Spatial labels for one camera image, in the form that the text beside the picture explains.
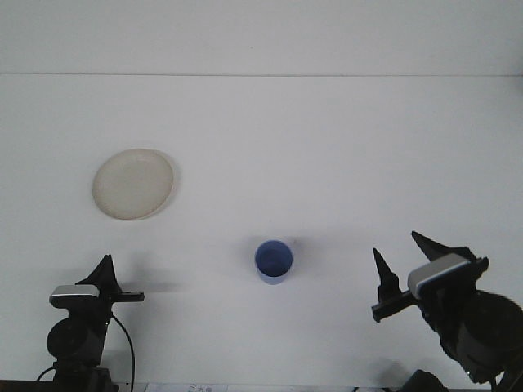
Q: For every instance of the pale blue cup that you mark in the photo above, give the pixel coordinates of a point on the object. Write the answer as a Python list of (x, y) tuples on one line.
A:
[(274, 261)]

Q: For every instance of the pale round plate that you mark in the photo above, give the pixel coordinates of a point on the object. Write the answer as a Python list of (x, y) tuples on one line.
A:
[(132, 183)]

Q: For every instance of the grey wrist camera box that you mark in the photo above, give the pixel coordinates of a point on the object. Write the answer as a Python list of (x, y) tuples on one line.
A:
[(437, 273), (73, 295)]

